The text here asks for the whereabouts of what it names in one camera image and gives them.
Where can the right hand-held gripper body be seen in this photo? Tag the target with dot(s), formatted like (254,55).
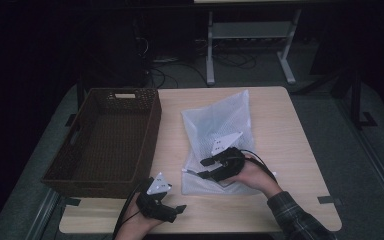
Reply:
(231,161)

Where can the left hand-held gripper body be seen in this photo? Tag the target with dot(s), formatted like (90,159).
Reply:
(151,203)

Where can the white mesh laundry bag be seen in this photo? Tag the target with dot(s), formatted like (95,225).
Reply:
(213,123)

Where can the brown wicker basket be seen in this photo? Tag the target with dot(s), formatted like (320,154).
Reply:
(113,140)

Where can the person's left hand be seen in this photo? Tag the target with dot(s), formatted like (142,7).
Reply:
(135,225)

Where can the person's right hand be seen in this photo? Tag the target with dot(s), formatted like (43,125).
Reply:
(256,178)

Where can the black tape strip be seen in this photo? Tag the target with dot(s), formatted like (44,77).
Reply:
(328,200)
(70,201)

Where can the black metal stand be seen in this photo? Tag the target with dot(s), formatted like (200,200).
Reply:
(356,96)

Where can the aluminium floor rail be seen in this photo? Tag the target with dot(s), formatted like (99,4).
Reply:
(43,213)
(373,160)

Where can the white metal desk frame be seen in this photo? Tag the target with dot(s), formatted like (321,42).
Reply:
(210,50)

